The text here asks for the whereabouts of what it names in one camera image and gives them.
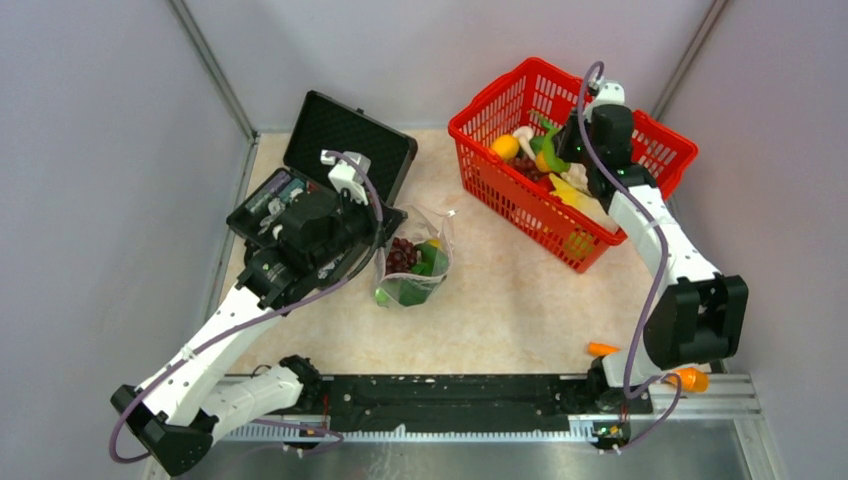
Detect clear zip top bag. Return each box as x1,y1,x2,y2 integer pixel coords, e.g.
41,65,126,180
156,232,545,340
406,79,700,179
373,203,456,308

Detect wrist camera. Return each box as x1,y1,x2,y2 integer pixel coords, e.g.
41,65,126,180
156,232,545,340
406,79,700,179
320,149,369,205
587,78,626,108

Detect toy cauliflower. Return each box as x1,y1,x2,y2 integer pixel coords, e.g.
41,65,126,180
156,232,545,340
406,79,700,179
560,163,589,195

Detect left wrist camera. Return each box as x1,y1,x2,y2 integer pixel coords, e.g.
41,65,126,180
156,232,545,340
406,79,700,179
320,149,369,205

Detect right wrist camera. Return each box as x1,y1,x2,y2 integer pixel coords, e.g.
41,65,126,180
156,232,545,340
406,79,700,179
587,78,626,108

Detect orange toy carrot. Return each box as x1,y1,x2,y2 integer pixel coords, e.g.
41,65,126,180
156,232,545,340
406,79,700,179
587,342,710,393

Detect green toy pepper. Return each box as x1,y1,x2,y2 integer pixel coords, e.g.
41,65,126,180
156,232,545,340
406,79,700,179
374,289,390,308

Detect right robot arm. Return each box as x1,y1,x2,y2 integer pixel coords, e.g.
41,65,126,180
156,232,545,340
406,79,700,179
554,103,749,412

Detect yellow toy lemon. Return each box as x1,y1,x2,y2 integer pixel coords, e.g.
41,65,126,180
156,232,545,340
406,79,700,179
534,151,556,173

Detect purple toy grapes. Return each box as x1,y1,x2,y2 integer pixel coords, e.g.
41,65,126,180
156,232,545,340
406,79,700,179
506,156,547,183

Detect green toy leaf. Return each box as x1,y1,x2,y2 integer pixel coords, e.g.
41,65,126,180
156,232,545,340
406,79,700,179
529,127,561,161

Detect black poker chip case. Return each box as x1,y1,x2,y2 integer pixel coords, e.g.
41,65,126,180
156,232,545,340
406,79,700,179
226,91,418,286

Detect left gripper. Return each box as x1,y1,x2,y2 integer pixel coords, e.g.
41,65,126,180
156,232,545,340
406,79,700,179
311,182,409,270

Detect green toy cucumber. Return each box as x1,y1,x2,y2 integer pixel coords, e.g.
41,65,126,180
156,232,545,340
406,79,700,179
411,240,450,277

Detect dark red toy grapes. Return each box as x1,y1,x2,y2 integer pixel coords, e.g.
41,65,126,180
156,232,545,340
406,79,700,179
385,237,418,274

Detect yellow toy corn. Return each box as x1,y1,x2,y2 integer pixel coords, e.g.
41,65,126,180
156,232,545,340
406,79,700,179
547,173,597,210

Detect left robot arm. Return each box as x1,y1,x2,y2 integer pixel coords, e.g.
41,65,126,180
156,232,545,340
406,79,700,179
109,183,391,477

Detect red plastic basket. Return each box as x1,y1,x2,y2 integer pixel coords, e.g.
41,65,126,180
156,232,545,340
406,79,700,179
447,56,700,274

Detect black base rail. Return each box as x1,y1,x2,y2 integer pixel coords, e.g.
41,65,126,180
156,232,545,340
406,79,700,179
278,374,654,434

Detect white toy mushroom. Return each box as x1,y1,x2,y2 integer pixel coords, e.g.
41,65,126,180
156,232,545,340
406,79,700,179
512,125,536,161

